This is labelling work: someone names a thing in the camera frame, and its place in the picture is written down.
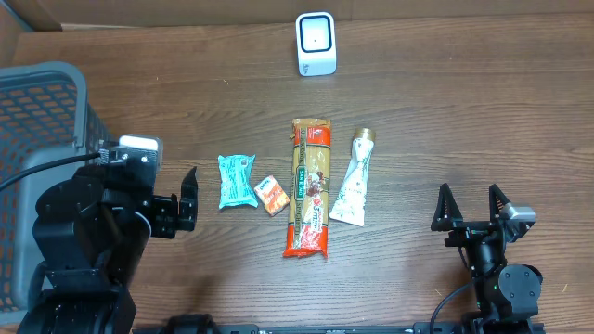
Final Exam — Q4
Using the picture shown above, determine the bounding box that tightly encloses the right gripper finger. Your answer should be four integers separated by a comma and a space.
489, 184, 510, 222
431, 183, 463, 231

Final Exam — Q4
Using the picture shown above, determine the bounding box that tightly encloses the teal snack packet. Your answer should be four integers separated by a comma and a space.
218, 155, 258, 210

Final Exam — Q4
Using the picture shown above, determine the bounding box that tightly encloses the orange snack packet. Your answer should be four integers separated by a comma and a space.
254, 175, 290, 216

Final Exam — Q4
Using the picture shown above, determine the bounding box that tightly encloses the white tube with gold cap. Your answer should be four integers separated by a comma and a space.
329, 128, 376, 226

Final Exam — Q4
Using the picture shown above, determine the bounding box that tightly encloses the spaghetti pasta packet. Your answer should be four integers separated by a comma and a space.
283, 119, 331, 257

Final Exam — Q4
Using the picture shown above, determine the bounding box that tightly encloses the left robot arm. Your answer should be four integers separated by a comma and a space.
18, 146, 198, 334

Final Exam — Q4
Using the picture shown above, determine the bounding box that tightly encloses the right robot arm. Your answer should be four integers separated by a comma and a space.
428, 184, 544, 333

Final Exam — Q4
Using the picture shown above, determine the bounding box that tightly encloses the grey plastic mesh basket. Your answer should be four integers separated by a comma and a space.
1, 61, 112, 325

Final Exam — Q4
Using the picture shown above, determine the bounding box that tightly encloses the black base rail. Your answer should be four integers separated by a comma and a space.
132, 314, 547, 334

